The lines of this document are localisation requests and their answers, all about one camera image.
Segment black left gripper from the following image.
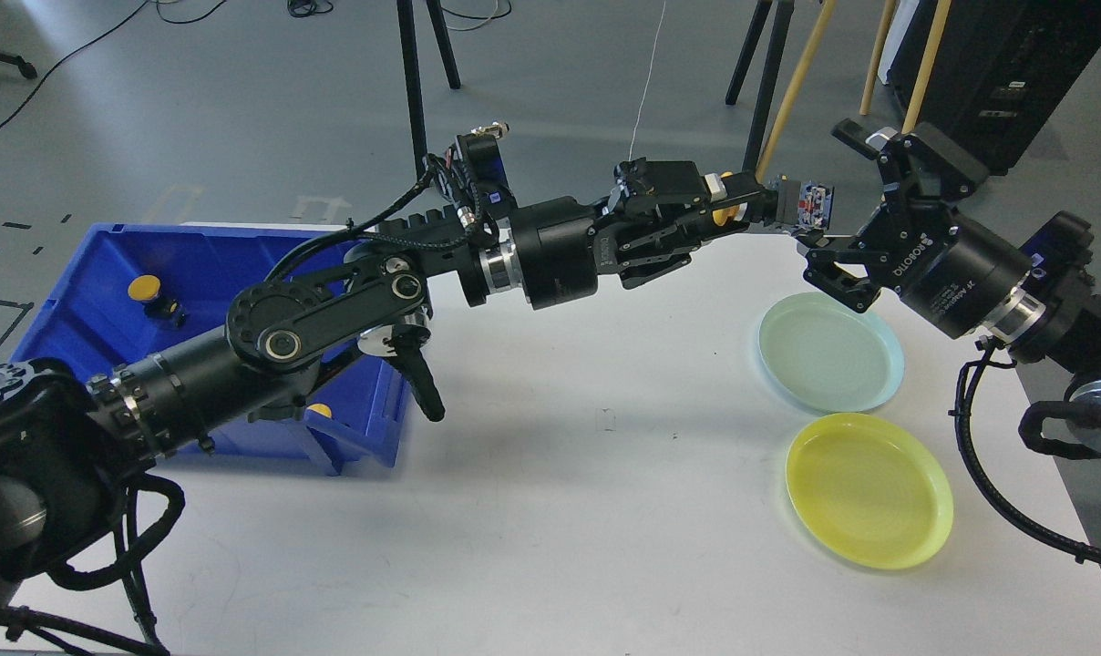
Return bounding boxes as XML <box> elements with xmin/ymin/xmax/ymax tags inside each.
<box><xmin>510</xmin><ymin>158</ymin><xmax>787</xmax><ymax>310</ymax></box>

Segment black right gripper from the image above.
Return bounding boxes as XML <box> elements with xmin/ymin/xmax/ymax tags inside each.
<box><xmin>795</xmin><ymin>118</ymin><xmax>1031</xmax><ymax>339</ymax></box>

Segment yellow push button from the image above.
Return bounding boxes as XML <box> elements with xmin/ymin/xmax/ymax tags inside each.
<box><xmin>127</xmin><ymin>274</ymin><xmax>188</xmax><ymax>331</ymax></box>
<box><xmin>306</xmin><ymin>403</ymin><xmax>334</xmax><ymax>419</ymax></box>
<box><xmin>710</xmin><ymin>176</ymin><xmax>837</xmax><ymax>234</ymax></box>

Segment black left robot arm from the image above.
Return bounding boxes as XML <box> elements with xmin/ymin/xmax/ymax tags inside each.
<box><xmin>0</xmin><ymin>123</ymin><xmax>799</xmax><ymax>655</ymax></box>

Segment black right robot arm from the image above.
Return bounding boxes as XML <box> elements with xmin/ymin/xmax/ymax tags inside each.
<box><xmin>799</xmin><ymin>119</ymin><xmax>1101</xmax><ymax>565</ymax></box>

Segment light green plate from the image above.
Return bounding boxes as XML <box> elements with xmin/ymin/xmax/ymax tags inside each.
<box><xmin>756</xmin><ymin>292</ymin><xmax>906</xmax><ymax>414</ymax></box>

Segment yellow plate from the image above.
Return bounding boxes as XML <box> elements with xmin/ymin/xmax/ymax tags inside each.
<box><xmin>784</xmin><ymin>414</ymin><xmax>955</xmax><ymax>570</ymax></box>

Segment black equipment cabinet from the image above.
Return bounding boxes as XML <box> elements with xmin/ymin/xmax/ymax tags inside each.
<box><xmin>918</xmin><ymin>1</ymin><xmax>1101</xmax><ymax>175</ymax></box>

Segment wooden easel legs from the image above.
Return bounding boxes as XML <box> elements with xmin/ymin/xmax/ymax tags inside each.
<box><xmin>752</xmin><ymin>1</ymin><xmax>953</xmax><ymax>178</ymax></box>

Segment black tripod stand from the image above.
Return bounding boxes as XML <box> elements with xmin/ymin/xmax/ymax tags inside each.
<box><xmin>723</xmin><ymin>1</ymin><xmax>795</xmax><ymax>176</ymax></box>
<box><xmin>396</xmin><ymin>1</ymin><xmax>460</xmax><ymax>178</ymax></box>

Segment blue plastic bin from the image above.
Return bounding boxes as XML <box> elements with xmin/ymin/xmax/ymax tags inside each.
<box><xmin>13</xmin><ymin>225</ymin><xmax>408</xmax><ymax>475</ymax></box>

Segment white cable with plug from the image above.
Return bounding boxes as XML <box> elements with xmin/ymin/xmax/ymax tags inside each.
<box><xmin>629</xmin><ymin>0</ymin><xmax>671</xmax><ymax>174</ymax></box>

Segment black floor cable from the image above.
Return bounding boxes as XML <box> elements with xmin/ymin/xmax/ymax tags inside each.
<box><xmin>0</xmin><ymin>0</ymin><xmax>232</xmax><ymax>154</ymax></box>

